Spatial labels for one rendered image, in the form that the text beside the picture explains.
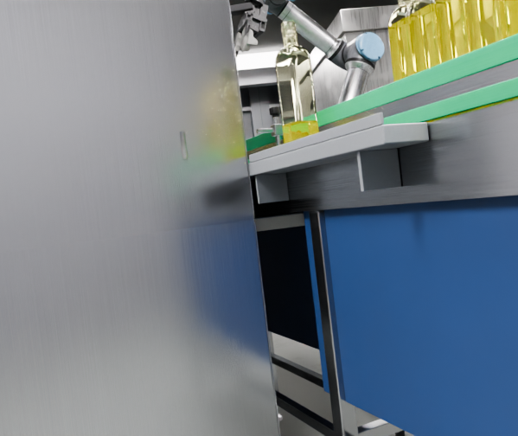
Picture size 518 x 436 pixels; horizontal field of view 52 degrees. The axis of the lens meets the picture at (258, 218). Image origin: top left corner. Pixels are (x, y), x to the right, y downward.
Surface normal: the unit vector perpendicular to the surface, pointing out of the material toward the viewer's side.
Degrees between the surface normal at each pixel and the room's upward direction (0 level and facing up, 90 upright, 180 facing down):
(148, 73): 90
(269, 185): 90
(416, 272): 90
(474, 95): 90
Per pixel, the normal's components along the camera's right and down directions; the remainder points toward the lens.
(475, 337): -0.90, 0.11
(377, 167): 0.43, -0.03
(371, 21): 0.10, 0.01
